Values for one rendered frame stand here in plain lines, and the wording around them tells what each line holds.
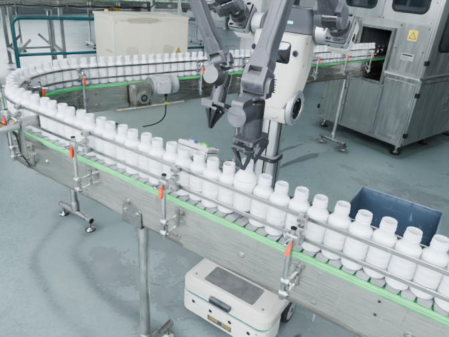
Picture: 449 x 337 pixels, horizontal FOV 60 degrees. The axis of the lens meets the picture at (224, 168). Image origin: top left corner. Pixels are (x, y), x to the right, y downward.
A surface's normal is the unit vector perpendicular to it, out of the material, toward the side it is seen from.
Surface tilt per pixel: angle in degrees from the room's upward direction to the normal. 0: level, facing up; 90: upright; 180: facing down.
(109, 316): 0
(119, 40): 90
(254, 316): 31
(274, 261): 90
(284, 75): 90
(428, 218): 90
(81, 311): 0
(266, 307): 0
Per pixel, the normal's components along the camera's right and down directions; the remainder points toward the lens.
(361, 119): -0.79, 0.22
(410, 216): -0.56, 0.32
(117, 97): 0.62, 0.39
